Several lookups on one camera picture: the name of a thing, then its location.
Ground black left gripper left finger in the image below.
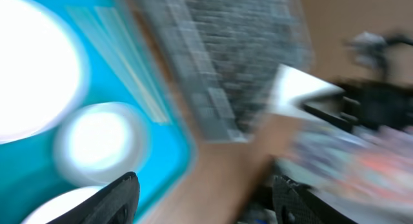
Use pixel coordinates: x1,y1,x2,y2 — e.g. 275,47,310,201
48,172,140,224

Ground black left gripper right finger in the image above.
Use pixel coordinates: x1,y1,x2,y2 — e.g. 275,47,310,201
272,175,356,224

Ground small pink bowl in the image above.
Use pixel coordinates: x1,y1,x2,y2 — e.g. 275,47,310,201
21,186,102,224

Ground grey round bowl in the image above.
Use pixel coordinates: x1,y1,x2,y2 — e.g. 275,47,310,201
53,102,150,187

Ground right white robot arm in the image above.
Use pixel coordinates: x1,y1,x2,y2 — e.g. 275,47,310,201
271,32,412,223

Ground grey dishwasher rack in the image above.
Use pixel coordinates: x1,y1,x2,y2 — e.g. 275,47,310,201
134,0,313,142

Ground large white round plate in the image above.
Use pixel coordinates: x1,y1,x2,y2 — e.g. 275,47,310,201
1,0,90,144

